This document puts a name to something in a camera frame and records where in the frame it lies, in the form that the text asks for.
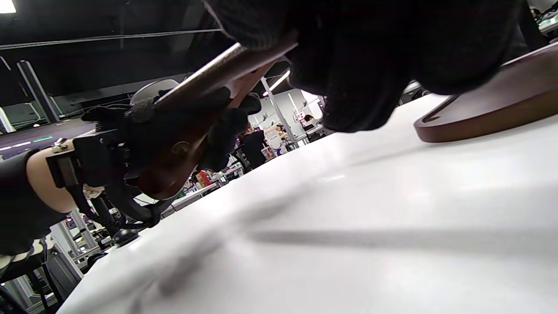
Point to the person's left forearm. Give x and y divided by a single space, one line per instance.
39 183

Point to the white ceiling light strip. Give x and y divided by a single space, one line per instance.
279 80

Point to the person's right hand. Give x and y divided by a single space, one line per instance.
370 52

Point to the brown wooden key rack bar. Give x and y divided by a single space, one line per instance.
170 174

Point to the person's left hand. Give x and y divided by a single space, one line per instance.
144 126

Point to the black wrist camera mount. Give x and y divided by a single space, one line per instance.
87 157

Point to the striped drink cup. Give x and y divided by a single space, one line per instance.
266 152

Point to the aluminium frame post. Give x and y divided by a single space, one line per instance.
279 113

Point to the brown wooden key rack tray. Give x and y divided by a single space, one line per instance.
501 109

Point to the grey white tracking controller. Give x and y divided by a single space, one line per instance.
152 89

